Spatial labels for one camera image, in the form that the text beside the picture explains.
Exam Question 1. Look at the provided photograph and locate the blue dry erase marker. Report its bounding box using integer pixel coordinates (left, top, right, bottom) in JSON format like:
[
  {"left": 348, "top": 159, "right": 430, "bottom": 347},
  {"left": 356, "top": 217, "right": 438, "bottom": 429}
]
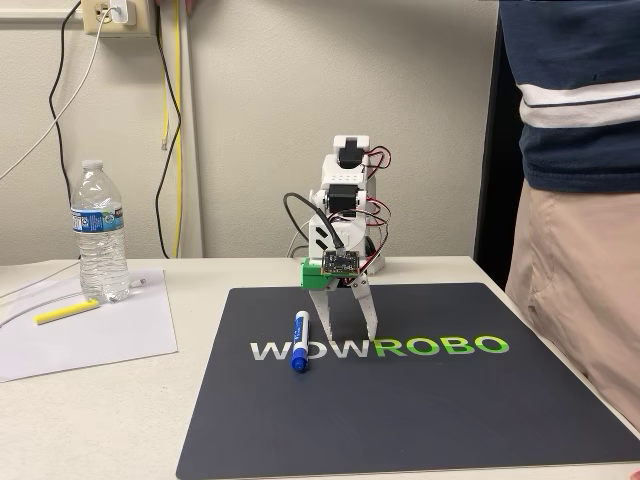
[{"left": 289, "top": 310, "right": 312, "bottom": 374}]

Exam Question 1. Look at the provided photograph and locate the dark mat with lettering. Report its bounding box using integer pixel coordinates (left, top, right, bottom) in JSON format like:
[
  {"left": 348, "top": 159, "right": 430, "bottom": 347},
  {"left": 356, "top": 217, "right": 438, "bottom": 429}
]
[{"left": 175, "top": 282, "right": 640, "bottom": 480}]

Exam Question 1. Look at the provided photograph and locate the black vertical panel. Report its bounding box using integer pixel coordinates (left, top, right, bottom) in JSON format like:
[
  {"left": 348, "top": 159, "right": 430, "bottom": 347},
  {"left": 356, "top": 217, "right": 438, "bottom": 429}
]
[{"left": 473, "top": 9, "right": 525, "bottom": 292}]

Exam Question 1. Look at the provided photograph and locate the white paper sheet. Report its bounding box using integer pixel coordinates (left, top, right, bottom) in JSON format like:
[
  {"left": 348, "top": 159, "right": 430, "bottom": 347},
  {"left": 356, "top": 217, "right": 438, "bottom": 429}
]
[{"left": 0, "top": 268, "right": 180, "bottom": 384}]

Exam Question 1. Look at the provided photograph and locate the clear plastic water bottle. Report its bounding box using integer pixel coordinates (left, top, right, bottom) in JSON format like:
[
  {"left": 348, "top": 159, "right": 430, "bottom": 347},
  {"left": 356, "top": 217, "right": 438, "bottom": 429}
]
[{"left": 69, "top": 159, "right": 133, "bottom": 305}]

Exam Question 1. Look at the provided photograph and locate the person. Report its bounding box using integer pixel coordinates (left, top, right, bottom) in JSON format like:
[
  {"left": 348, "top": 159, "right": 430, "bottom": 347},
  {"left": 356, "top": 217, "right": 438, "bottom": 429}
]
[{"left": 498, "top": 0, "right": 640, "bottom": 434}]

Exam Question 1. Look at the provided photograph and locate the yellow flat strip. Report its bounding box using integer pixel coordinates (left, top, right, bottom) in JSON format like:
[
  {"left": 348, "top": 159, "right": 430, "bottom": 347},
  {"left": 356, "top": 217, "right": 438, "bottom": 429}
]
[{"left": 33, "top": 298, "right": 101, "bottom": 327}]

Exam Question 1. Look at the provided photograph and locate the white plug charger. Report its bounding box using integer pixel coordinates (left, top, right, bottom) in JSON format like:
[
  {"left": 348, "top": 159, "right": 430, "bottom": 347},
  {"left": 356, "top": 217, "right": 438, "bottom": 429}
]
[{"left": 110, "top": 0, "right": 138, "bottom": 27}]

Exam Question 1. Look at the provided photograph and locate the bare camera circuit board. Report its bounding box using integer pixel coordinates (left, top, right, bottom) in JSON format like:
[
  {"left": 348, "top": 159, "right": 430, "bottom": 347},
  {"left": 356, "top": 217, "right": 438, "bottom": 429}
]
[{"left": 321, "top": 249, "right": 362, "bottom": 278}]

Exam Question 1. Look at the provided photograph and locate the red black motor wire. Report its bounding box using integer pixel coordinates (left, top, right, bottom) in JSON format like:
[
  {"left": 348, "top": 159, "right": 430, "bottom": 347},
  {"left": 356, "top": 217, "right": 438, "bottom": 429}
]
[{"left": 349, "top": 198, "right": 392, "bottom": 275}]

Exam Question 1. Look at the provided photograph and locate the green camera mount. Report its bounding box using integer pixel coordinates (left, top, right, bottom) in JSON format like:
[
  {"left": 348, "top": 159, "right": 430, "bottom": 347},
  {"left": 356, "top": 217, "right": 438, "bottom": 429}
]
[{"left": 299, "top": 257, "right": 335, "bottom": 293}]

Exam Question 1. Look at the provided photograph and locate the grey camera cable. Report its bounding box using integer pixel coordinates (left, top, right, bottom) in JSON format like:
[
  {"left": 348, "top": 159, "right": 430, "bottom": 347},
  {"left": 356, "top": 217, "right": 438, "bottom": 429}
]
[{"left": 282, "top": 192, "right": 347, "bottom": 255}]

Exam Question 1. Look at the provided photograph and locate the white wall cable raceway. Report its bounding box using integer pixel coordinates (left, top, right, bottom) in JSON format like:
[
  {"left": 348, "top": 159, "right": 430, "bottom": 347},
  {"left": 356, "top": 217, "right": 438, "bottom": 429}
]
[{"left": 177, "top": 0, "right": 205, "bottom": 259}]

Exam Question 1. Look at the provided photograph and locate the yellow cable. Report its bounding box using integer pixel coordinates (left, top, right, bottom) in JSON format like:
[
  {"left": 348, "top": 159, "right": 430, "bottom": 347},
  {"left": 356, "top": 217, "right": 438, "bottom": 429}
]
[{"left": 159, "top": 0, "right": 183, "bottom": 259}]

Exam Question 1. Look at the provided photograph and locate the black power cable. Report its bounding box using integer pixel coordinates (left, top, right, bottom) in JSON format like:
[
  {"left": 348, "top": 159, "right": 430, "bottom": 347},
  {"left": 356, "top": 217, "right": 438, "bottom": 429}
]
[
  {"left": 47, "top": 0, "right": 84, "bottom": 204},
  {"left": 154, "top": 0, "right": 183, "bottom": 260}
]

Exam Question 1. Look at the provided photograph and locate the white cable with plug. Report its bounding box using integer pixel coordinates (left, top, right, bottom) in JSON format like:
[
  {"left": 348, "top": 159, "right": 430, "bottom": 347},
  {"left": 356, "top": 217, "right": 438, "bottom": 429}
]
[{"left": 0, "top": 259, "right": 149, "bottom": 329}]

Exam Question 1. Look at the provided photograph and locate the white charger cable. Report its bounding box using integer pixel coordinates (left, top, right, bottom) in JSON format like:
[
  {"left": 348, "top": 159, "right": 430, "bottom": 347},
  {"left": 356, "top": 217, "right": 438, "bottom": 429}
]
[{"left": 0, "top": 8, "right": 121, "bottom": 182}]

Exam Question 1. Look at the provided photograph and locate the beige wall outlet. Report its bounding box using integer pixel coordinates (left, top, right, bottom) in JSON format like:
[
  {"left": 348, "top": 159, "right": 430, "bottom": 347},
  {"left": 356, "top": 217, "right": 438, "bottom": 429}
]
[{"left": 80, "top": 0, "right": 154, "bottom": 38}]

